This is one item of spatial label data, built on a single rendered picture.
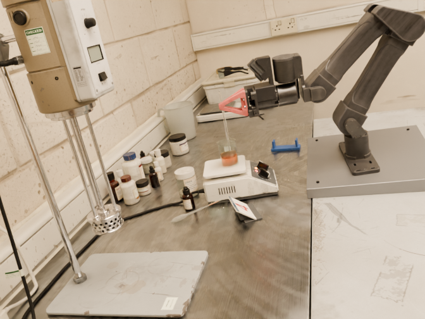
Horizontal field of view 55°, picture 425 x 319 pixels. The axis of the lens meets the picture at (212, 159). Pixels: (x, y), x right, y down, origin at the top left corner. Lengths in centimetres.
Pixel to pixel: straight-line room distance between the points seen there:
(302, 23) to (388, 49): 135
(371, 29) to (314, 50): 142
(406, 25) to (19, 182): 100
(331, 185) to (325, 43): 150
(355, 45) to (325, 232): 46
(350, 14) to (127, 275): 190
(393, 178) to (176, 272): 57
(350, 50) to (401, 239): 46
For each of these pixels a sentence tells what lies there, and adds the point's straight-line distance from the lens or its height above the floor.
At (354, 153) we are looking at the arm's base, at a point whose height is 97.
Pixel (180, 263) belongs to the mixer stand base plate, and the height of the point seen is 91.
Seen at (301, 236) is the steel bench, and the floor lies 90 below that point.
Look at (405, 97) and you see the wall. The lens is 259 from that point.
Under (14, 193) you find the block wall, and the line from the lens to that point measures 109.
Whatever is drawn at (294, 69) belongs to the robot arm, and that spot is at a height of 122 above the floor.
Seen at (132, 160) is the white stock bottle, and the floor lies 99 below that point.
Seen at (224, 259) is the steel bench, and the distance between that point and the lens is 90.
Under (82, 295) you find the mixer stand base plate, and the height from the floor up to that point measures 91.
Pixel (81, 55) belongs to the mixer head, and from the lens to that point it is 69.
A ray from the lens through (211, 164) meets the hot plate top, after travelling 117.
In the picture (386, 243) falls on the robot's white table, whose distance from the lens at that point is 91.
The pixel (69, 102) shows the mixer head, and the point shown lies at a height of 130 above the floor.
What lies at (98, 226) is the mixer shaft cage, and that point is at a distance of 82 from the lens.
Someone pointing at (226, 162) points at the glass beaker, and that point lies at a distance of 111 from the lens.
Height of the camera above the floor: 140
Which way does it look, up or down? 20 degrees down
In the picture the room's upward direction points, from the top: 12 degrees counter-clockwise
